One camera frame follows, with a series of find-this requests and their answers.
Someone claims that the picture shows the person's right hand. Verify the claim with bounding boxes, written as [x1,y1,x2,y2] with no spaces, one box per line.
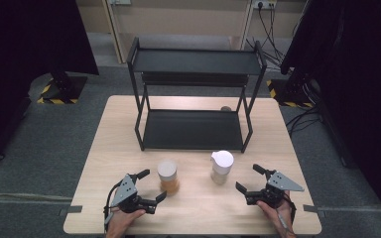
[256,189,296,238]

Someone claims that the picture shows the black cables from wall socket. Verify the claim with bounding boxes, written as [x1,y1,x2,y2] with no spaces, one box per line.
[245,3,294,72]

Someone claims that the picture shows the white wall socket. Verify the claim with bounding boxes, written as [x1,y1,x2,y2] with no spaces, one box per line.
[252,0,278,10]

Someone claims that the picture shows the right hand-held gripper cable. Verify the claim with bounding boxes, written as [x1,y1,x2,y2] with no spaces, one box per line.
[275,192,298,234]

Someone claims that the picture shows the dark curtain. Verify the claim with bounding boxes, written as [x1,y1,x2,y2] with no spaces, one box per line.
[0,0,100,169]
[280,0,381,230]

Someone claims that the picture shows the orange spice jar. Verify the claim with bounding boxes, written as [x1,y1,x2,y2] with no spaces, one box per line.
[156,159,181,196]

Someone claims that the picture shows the white framed panel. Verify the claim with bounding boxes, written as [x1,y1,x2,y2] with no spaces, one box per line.
[101,0,256,64]

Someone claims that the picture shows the beige spice jar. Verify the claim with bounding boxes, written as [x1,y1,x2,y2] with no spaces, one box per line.
[209,150,235,186]

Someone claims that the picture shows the black cables on floor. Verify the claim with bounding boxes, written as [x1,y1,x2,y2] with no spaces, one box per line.
[285,104,325,137]

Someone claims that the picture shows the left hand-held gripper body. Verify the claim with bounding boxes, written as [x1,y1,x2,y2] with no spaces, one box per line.
[109,173,158,215]

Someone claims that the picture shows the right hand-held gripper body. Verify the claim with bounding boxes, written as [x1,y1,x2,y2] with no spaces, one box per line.
[244,170,306,210]

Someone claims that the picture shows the black metal two-tier rack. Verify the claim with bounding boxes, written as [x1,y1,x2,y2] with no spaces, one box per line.
[126,36,268,154]

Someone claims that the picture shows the person's left hand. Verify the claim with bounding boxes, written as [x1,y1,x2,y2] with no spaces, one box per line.
[105,207,147,238]

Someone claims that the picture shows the black stand base, striped tape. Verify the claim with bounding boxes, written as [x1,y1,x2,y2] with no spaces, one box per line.
[265,67,316,109]
[36,70,89,106]

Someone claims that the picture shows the grey tape strip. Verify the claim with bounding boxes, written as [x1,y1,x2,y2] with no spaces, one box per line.
[58,204,84,218]
[303,203,329,219]

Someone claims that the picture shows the left hand-held gripper cable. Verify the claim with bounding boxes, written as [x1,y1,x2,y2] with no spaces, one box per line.
[102,182,123,233]

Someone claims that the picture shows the hand-held gripper cable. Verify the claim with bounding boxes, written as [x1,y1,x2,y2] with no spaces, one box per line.
[102,182,123,233]
[275,192,298,234]

